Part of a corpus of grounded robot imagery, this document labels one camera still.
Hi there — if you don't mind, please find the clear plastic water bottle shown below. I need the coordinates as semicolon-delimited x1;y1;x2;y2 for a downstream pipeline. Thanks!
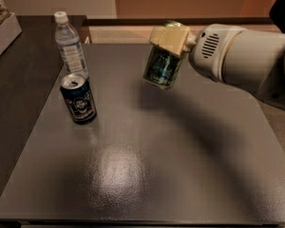
54;11;89;79

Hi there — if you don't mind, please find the white box with contents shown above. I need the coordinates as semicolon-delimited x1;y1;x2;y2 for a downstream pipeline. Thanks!
0;0;22;56

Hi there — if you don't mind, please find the green soda can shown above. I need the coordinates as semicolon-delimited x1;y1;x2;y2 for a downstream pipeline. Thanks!
143;21;183;89

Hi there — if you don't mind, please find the dark blue soda can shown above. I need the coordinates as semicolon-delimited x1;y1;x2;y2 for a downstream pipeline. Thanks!
60;73;97;124

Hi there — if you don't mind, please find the white gripper with vents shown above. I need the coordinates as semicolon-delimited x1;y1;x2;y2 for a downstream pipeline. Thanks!
149;24;244;83

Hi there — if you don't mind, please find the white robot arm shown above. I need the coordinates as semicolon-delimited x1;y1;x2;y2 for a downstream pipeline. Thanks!
143;0;285;110

